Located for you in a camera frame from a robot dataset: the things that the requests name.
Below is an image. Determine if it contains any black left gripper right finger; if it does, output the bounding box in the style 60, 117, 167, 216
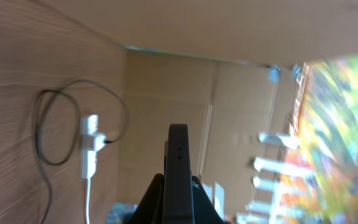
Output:
191, 176, 224, 224

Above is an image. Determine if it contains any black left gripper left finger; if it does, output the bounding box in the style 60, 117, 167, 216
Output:
126, 174, 165, 224

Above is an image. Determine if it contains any blue screen Galaxy smartphone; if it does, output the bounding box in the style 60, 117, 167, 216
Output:
162, 124, 195, 224

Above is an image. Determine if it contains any black USB charging cable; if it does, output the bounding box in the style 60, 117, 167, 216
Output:
34, 79, 130, 224

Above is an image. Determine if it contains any white charger plug adapter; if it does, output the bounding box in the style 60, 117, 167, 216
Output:
89, 133, 106, 152

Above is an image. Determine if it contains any cardboard box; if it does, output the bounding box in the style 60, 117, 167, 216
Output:
117, 50, 295, 215

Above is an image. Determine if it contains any white power strip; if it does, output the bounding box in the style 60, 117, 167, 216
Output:
80, 114, 98, 179

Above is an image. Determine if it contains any colourful blurred background clutter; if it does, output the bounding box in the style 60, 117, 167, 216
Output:
283, 54, 358, 223

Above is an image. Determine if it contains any white power strip cord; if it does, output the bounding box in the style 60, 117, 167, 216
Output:
85, 177, 92, 224

